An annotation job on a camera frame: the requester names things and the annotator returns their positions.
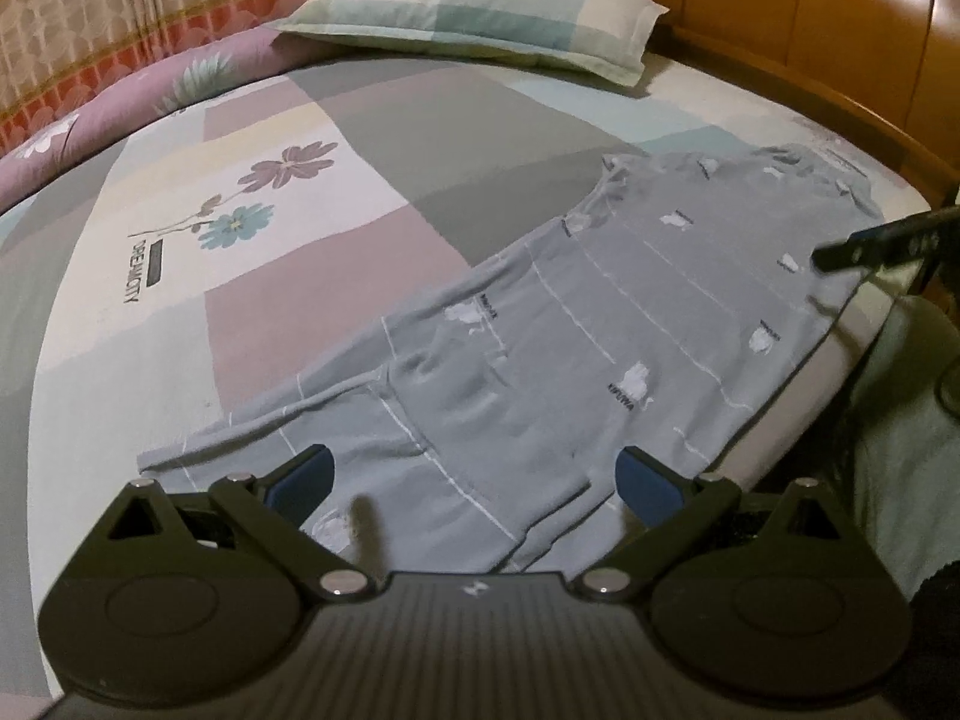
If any grey striped sweatshirt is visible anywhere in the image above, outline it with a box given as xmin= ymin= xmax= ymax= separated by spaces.
xmin=139 ymin=142 xmax=882 ymax=575

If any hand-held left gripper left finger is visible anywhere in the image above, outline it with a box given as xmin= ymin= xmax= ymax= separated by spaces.
xmin=101 ymin=444 xmax=376 ymax=602

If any purple floral quilt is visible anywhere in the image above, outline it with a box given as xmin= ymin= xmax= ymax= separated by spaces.
xmin=0 ymin=25 xmax=308 ymax=200

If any beige red patterned curtain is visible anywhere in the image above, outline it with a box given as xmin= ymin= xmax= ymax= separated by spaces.
xmin=0 ymin=0 xmax=370 ymax=160

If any person's leg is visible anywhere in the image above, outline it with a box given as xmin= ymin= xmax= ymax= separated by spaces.
xmin=846 ymin=292 xmax=960 ymax=595

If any checked green cream pillow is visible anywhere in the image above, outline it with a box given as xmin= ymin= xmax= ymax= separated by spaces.
xmin=262 ymin=0 xmax=670 ymax=89

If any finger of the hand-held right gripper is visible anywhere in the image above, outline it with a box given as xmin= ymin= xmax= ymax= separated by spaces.
xmin=814 ymin=208 xmax=960 ymax=275

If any wooden headboard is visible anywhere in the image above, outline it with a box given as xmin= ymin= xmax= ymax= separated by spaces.
xmin=540 ymin=0 xmax=960 ymax=207

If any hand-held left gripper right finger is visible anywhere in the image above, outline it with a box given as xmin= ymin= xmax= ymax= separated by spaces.
xmin=574 ymin=445 xmax=852 ymax=602

